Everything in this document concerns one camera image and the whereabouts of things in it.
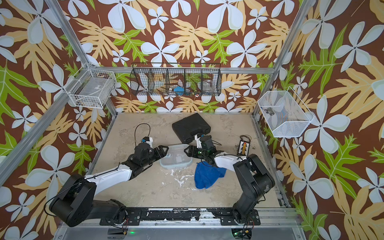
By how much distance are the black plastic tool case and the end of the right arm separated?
0.19m

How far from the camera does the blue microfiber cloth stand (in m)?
0.85

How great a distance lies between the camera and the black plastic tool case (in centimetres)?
104

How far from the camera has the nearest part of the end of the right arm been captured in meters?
0.70

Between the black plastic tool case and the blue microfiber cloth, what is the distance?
0.22 m

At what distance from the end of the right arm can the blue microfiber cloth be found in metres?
0.12
